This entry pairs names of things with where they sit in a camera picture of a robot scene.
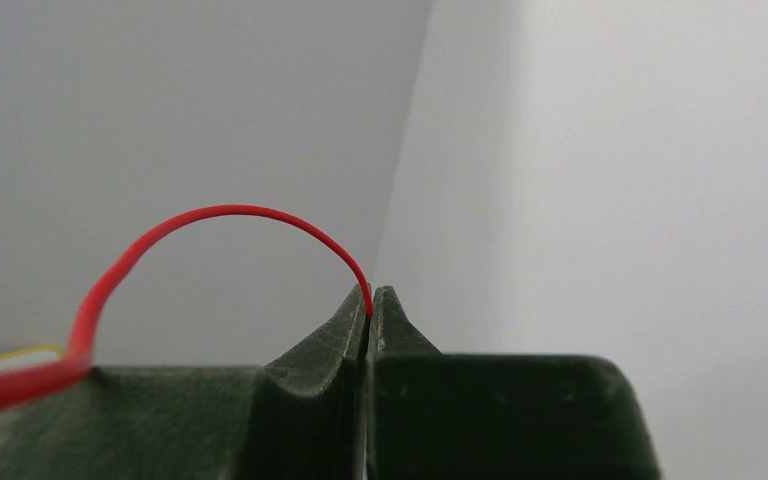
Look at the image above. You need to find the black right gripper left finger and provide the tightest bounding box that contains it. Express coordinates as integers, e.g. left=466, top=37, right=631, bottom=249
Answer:
left=0, top=289, right=368, bottom=479

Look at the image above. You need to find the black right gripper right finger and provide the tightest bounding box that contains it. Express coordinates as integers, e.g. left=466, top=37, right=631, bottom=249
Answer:
left=365, top=286, right=661, bottom=479

